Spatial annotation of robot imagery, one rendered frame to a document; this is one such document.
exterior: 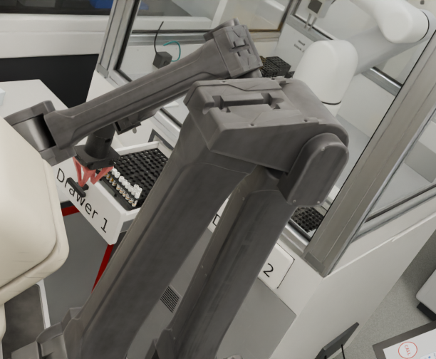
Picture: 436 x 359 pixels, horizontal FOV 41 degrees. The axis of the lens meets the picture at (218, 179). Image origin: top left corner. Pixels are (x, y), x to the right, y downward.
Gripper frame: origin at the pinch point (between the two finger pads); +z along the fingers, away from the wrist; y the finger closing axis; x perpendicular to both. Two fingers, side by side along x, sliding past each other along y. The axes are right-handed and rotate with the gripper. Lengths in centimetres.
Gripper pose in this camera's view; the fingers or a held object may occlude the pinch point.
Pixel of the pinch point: (87, 181)
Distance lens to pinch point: 144.6
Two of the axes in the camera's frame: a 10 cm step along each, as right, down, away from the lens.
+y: 6.7, -1.7, 7.2
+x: -6.6, -5.9, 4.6
